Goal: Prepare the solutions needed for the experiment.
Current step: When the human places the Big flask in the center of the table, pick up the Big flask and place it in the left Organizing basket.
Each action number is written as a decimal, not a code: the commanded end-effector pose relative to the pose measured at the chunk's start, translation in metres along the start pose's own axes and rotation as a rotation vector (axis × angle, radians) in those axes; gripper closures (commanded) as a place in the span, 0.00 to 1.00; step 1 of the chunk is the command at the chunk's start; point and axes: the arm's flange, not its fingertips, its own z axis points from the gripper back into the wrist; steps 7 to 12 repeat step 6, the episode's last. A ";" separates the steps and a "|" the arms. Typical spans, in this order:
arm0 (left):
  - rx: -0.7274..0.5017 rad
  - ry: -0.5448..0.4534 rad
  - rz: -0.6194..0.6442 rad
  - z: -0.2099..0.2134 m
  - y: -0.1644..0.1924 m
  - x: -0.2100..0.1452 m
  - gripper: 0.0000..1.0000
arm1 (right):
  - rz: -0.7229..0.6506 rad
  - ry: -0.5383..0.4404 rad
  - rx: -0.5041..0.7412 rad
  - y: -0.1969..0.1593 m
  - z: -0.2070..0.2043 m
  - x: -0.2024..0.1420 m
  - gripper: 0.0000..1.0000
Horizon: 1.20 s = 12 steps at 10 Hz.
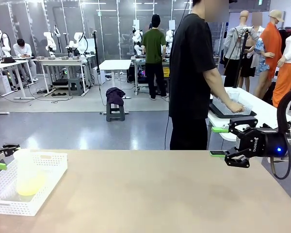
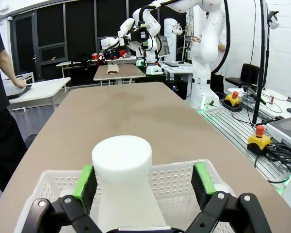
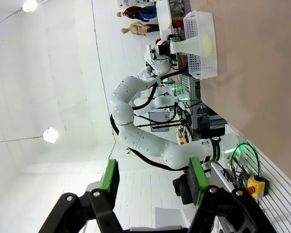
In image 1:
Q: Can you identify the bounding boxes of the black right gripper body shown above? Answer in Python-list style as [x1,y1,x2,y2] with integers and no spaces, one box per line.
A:
[237,127,291,158]

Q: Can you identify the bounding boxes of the white perforated basket with label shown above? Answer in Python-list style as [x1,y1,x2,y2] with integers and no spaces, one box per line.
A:
[211,95,254,116]

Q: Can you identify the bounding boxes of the translucent plastic conical flask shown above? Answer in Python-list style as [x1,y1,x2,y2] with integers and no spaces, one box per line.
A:
[13,149,49,196]

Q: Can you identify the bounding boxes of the person's right forearm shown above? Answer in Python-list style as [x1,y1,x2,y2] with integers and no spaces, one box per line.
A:
[204,67,234,109]

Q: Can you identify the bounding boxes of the person's right hand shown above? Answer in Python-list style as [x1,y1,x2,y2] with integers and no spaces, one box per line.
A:
[226,100,245,114]

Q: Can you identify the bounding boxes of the black tray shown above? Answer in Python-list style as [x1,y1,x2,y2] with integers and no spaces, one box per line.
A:
[209,101,258,119]

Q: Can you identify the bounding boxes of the white side table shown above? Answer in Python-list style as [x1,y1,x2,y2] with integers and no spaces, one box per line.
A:
[207,86,291,143]

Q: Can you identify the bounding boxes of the white perforated plastic basket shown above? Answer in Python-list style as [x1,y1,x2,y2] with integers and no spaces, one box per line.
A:
[0,151,68,217]

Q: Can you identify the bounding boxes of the mannequin in blue floral dress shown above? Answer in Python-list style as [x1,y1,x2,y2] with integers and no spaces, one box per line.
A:
[251,11,274,98]

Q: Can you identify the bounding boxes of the black tripod by mannequins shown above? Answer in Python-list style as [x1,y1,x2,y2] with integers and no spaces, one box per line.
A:
[232,26,251,88]

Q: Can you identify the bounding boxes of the person in black t-shirt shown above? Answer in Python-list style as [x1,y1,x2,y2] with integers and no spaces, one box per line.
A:
[168,0,230,151]

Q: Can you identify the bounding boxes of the mannequin white top orange trousers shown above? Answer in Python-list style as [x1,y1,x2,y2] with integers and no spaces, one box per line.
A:
[272,23,291,108]

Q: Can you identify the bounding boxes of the mannequin in orange with cap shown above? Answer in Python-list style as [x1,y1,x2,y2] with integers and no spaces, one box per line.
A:
[254,9,285,98]

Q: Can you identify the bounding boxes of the mannequin in grey shirt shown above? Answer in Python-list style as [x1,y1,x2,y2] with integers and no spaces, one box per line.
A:
[223,10,260,88]

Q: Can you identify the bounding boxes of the white desk with seated person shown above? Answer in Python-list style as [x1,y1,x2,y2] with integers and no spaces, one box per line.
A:
[0,58,34,100]

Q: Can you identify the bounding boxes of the grey plastic step stool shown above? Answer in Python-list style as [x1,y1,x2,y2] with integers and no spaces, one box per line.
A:
[67,77,84,97]

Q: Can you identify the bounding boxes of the seated person in white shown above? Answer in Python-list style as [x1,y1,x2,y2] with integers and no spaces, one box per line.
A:
[13,38,39,83]

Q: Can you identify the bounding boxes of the white desk with robots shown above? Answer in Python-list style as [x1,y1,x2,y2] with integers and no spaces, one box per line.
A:
[34,56,93,95]

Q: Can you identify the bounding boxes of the workbench with equipment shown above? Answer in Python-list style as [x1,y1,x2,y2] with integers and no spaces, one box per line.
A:
[130,54,172,96]

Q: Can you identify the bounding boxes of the person in green shirt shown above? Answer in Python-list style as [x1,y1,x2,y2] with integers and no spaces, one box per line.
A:
[141,14,168,100]

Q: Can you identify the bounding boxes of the grey stool with dark cloth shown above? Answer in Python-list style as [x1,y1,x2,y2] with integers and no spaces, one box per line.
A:
[105,87,126,122]

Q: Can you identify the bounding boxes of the black tripod pole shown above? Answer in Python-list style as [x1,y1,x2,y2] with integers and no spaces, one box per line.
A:
[92,30,101,86]

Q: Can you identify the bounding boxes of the white standing desk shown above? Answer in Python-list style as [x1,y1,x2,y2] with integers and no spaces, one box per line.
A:
[99,59,132,100]

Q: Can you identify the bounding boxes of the thin black right gripper cable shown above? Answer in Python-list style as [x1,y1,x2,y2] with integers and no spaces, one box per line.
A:
[270,145,291,181]

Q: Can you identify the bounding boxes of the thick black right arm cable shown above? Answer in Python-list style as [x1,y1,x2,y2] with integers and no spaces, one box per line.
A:
[276,85,291,138]

